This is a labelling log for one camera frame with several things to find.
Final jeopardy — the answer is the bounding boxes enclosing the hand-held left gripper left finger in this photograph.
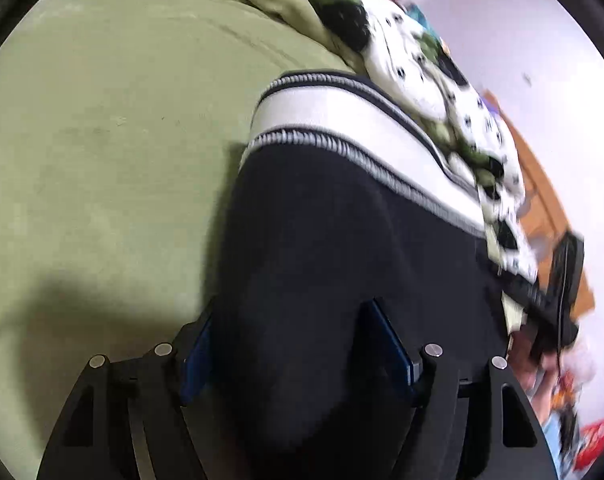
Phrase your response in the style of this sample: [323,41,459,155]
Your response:
[36,310,218,480]

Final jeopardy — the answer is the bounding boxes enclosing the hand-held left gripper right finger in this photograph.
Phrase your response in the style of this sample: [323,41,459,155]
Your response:
[362,300,558,480]

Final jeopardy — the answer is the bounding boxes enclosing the black pants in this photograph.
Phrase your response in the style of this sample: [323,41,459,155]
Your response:
[202,71,522,480]

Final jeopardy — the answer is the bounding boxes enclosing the person's right hand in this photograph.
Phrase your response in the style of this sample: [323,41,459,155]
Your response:
[508,332,558,396]

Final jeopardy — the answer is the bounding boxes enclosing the person's light blue jeans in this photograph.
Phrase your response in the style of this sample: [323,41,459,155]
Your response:
[531,395,580,480]

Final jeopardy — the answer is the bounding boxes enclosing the red packet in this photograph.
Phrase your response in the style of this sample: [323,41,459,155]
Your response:
[576,419,604,472]

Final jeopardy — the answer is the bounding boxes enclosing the green fleece bed blanket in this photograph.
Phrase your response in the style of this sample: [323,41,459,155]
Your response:
[0,0,355,480]

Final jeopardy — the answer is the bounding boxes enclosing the white floral quilt green lining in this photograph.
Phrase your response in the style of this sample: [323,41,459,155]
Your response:
[74,0,540,333]

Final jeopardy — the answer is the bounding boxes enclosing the teal patterned pillow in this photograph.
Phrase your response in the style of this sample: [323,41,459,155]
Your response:
[406,4,441,42]

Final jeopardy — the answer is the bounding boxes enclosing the wooden bed frame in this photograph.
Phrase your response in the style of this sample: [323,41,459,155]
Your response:
[359,0,596,321]

